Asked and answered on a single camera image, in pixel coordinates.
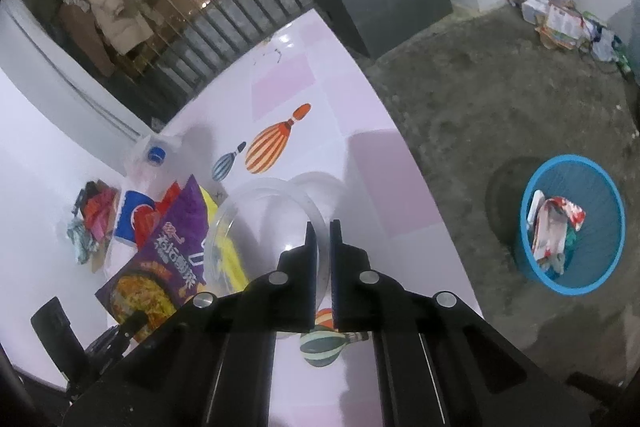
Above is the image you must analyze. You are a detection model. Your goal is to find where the black stand leg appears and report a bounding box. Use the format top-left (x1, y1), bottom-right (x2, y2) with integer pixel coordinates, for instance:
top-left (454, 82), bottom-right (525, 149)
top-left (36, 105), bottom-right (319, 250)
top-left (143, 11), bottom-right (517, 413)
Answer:
top-left (567, 372), bottom-right (616, 408)

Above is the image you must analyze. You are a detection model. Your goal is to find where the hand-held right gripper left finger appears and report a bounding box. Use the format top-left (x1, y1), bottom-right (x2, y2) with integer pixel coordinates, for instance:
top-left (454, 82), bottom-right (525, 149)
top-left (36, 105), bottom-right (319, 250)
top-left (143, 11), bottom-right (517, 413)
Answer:
top-left (62, 223), bottom-right (321, 427)

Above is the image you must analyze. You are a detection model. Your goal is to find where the yellow plastic wrapper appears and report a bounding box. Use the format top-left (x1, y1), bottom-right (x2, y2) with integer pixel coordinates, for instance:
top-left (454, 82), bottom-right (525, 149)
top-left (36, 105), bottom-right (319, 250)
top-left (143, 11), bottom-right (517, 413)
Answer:
top-left (199, 184), bottom-right (251, 293)

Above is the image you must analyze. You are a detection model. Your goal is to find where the metal railing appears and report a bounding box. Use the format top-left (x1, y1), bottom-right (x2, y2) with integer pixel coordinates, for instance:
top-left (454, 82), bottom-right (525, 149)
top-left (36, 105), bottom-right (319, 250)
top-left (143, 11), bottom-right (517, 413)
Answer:
top-left (107, 0), bottom-right (321, 122)

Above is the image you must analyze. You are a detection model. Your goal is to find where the white and blue carton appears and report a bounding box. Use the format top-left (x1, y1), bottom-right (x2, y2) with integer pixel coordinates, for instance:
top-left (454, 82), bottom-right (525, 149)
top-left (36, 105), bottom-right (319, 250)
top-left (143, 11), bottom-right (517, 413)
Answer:
top-left (526, 189), bottom-right (547, 230)

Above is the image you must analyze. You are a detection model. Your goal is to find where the beige hanging coat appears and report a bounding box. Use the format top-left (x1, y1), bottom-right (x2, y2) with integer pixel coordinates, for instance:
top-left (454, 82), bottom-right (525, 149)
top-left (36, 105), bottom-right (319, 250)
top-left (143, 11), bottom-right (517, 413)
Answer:
top-left (79, 0), bottom-right (158, 55)

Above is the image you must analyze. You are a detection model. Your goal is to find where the teal striped cloth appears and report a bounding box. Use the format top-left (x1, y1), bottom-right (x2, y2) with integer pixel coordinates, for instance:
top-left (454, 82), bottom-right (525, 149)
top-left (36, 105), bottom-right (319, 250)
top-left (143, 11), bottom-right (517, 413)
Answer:
top-left (67, 219), bottom-right (99, 264)

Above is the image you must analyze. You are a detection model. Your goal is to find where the blue paper cup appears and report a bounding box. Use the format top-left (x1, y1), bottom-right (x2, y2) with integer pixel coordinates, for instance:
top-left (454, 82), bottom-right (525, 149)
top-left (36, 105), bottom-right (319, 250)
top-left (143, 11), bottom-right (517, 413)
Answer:
top-left (114, 189), bottom-right (158, 248)

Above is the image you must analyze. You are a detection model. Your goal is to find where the green plastic bottle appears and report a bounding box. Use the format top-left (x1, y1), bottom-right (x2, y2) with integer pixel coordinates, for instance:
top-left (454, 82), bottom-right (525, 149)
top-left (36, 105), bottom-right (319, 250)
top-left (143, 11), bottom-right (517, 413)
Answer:
top-left (616, 49), bottom-right (635, 80)

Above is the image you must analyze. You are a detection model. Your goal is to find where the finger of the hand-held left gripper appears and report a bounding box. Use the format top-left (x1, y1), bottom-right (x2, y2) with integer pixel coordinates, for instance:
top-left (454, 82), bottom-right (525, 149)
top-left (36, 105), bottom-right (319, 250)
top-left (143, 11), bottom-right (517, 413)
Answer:
top-left (116, 311), bottom-right (150, 343)

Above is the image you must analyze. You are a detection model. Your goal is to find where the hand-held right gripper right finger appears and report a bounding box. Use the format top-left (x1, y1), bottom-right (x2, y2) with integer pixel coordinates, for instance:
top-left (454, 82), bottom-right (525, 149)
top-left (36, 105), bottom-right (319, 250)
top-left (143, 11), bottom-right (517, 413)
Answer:
top-left (329, 219), bottom-right (593, 427)

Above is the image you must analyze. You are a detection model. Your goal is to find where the red snack bag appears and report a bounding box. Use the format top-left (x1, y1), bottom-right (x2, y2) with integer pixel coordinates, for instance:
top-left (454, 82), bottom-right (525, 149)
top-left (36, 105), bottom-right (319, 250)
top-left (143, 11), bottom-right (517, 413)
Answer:
top-left (132, 182), bottom-right (183, 248)

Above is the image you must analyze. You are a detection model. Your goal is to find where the brown hanging garment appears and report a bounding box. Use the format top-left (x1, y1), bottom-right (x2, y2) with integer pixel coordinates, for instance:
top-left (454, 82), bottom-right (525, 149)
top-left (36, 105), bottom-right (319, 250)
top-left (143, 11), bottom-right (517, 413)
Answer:
top-left (55, 0), bottom-right (118, 78)

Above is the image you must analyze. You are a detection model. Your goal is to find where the blue plastic basket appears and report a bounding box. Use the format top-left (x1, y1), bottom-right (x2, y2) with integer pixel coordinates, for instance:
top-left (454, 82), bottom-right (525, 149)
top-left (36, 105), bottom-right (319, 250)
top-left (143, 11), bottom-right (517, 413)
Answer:
top-left (515, 154), bottom-right (627, 298)

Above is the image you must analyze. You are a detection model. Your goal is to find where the pile of printed cartons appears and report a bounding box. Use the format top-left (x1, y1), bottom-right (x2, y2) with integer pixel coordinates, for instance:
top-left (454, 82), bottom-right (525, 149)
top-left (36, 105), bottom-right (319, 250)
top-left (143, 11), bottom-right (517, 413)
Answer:
top-left (521, 0), bottom-right (623, 62)

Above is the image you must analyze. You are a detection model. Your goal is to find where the purple snack bag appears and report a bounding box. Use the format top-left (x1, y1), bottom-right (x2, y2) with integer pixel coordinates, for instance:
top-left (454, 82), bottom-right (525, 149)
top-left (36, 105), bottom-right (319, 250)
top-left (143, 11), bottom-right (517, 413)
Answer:
top-left (95, 174), bottom-right (216, 340)

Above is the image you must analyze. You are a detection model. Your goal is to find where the brown cardboard piece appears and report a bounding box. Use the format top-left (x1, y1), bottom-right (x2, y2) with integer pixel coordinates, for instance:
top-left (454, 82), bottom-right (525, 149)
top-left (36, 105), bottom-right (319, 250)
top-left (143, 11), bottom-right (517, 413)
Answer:
top-left (90, 247), bottom-right (109, 276)

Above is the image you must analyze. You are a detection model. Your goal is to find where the red cloth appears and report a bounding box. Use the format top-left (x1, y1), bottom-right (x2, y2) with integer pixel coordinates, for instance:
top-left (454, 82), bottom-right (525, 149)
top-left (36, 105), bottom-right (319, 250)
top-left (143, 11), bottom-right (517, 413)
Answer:
top-left (82, 194), bottom-right (120, 239)

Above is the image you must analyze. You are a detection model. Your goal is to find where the grey cabinet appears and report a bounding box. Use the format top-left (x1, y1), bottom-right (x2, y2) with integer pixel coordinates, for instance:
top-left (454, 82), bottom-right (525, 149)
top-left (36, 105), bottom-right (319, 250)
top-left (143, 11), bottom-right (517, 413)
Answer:
top-left (307, 0), bottom-right (456, 60)

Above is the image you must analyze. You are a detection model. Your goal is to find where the white paper bag red print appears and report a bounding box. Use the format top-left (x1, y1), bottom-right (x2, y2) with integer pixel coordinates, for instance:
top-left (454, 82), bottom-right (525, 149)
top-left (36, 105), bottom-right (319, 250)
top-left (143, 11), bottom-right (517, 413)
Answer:
top-left (531, 197), bottom-right (586, 275)

